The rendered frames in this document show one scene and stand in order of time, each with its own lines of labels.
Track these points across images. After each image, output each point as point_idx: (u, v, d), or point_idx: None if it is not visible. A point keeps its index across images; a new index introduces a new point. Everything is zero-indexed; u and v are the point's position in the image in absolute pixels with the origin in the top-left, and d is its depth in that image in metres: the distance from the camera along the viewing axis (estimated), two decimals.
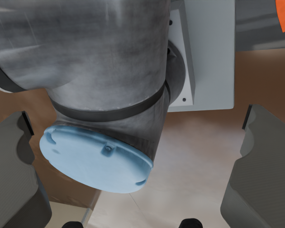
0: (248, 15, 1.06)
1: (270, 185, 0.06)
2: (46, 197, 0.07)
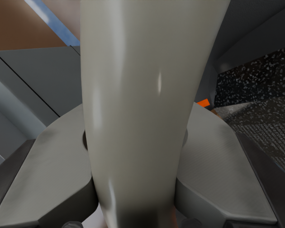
0: None
1: (208, 168, 0.06)
2: None
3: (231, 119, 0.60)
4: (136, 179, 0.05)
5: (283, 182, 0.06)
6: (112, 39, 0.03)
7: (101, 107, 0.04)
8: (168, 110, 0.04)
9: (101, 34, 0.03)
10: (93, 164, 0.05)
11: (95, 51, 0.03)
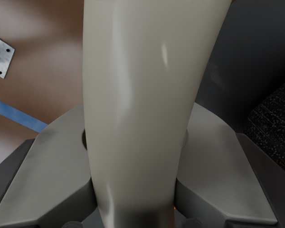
0: None
1: (208, 168, 0.06)
2: None
3: None
4: (136, 178, 0.05)
5: (283, 182, 0.06)
6: (116, 34, 0.03)
7: (103, 103, 0.04)
8: (169, 106, 0.04)
9: (104, 29, 0.03)
10: (92, 163, 0.05)
11: (98, 47, 0.03)
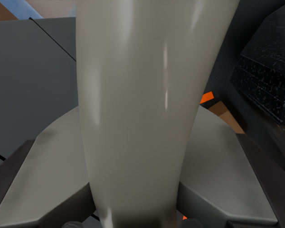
0: None
1: (208, 168, 0.06)
2: None
3: None
4: (136, 190, 0.04)
5: (283, 182, 0.06)
6: (111, 39, 0.03)
7: (99, 113, 0.04)
8: (172, 116, 0.03)
9: (98, 33, 0.03)
10: (90, 173, 0.05)
11: (92, 53, 0.03)
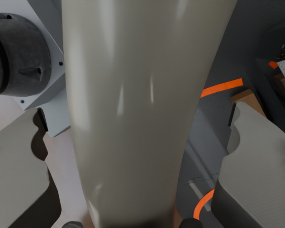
0: None
1: (257, 180, 0.06)
2: (56, 194, 0.07)
3: None
4: (130, 199, 0.04)
5: None
6: (97, 38, 0.03)
7: (87, 119, 0.03)
8: (166, 122, 0.03)
9: (83, 32, 0.03)
10: (82, 180, 0.05)
11: (77, 54, 0.03)
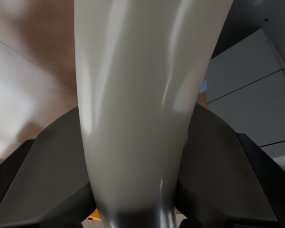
0: None
1: (208, 168, 0.06)
2: None
3: None
4: None
5: (283, 182, 0.06)
6: None
7: None
8: None
9: None
10: None
11: None
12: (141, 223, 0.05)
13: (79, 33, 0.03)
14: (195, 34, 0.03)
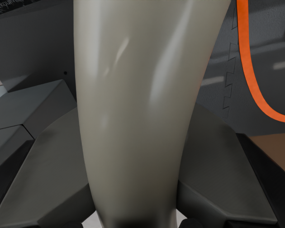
0: None
1: (208, 168, 0.06)
2: None
3: None
4: None
5: (283, 182, 0.06)
6: None
7: None
8: None
9: None
10: None
11: None
12: (142, 226, 0.05)
13: (78, 35, 0.03)
14: (194, 34, 0.03)
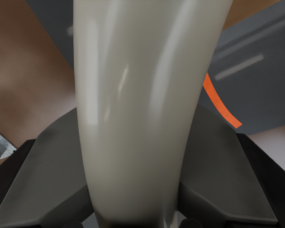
0: None
1: (208, 168, 0.06)
2: None
3: None
4: None
5: (284, 182, 0.06)
6: None
7: None
8: None
9: None
10: None
11: None
12: None
13: (78, 27, 0.03)
14: (198, 25, 0.03)
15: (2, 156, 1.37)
